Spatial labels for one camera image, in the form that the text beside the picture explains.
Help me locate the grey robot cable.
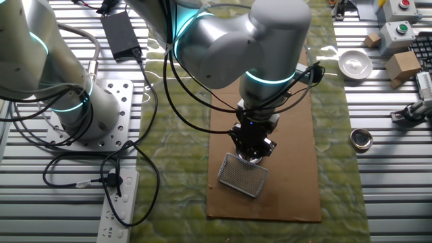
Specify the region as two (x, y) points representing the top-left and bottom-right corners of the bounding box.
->
(55, 22), (101, 82)

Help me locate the small steel dish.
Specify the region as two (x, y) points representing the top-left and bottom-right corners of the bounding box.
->
(350, 128), (374, 151)

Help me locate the silver ribbed camera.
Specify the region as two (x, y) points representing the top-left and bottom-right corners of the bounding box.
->
(415, 71), (432, 101)

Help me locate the white wire mesh frame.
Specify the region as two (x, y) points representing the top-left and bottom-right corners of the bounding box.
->
(217, 152), (269, 199)

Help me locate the small cardboard box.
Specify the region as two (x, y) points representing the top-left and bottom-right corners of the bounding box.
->
(363, 32), (382, 49)

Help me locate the black power adapter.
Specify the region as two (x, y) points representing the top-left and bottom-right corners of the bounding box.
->
(100, 9), (142, 62)

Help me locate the white power strip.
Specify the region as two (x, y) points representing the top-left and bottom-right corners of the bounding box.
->
(96, 167), (140, 243)

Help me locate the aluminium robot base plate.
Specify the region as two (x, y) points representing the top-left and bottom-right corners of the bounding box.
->
(45, 78), (135, 153)

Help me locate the black power cable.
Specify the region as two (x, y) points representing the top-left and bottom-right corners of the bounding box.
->
(99, 47), (161, 229)

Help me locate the bundled black adapter lead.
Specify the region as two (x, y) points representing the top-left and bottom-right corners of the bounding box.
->
(70, 0), (119, 16)

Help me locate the black cable with clear plug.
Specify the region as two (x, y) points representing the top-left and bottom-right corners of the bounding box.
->
(42, 151), (102, 189)

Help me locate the small metal cup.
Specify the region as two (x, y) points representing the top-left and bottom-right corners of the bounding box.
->
(235, 148), (264, 165)

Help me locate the black keyboard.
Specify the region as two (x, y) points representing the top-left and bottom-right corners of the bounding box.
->
(408, 32), (432, 74)

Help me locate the small grey clamped camera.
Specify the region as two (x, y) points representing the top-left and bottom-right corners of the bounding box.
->
(390, 99), (432, 124)

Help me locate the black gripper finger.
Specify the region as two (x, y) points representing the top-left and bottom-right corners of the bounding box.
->
(230, 125), (250, 158)
(251, 137), (277, 159)

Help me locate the white ceramic flower dish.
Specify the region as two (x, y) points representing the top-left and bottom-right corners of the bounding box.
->
(337, 49), (374, 80)

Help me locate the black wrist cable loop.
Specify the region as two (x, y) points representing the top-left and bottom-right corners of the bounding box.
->
(163, 50), (325, 134)

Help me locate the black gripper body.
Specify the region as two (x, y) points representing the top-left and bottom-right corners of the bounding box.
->
(236, 111), (280, 142)

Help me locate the brown cardboard sheet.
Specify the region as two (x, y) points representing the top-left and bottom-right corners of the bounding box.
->
(205, 50), (323, 223)

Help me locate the green marble pattern mat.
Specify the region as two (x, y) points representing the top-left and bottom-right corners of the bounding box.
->
(130, 0), (371, 243)

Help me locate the grey green button box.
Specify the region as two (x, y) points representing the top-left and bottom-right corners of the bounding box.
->
(377, 20), (416, 57)

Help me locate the grey red button box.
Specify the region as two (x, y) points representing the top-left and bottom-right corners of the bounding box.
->
(376, 0), (421, 26)

